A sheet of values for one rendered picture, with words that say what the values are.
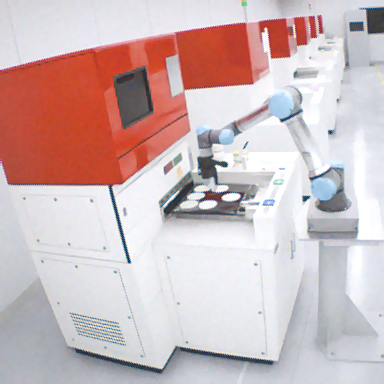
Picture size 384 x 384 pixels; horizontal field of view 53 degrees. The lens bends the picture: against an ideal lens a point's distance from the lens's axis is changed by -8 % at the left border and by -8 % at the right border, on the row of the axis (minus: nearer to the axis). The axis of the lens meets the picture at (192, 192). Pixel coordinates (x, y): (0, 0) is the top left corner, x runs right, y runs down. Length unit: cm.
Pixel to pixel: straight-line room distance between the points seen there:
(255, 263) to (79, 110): 105
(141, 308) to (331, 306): 105
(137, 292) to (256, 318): 63
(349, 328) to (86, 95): 194
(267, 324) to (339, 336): 57
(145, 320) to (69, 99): 117
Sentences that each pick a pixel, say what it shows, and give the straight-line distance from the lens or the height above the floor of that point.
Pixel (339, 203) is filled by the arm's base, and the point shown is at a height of 92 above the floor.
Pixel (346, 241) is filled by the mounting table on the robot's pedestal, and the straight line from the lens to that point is 197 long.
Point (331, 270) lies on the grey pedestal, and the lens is 223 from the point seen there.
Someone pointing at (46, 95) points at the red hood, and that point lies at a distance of 187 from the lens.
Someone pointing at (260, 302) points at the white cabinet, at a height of 51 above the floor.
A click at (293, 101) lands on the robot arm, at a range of 180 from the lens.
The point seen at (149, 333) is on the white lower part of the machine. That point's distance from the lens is 224.
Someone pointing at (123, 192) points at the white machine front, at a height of 116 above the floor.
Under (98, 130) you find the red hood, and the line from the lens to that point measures 174.
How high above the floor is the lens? 182
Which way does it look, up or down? 22 degrees down
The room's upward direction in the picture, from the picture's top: 10 degrees counter-clockwise
